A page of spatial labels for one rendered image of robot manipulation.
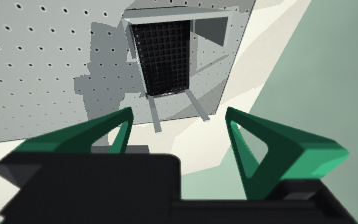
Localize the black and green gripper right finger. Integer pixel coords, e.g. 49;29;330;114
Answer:
225;107;349;200

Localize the black well plate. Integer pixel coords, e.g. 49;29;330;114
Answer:
131;20;190;96

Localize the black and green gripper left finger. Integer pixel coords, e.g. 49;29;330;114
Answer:
11;107;134;153

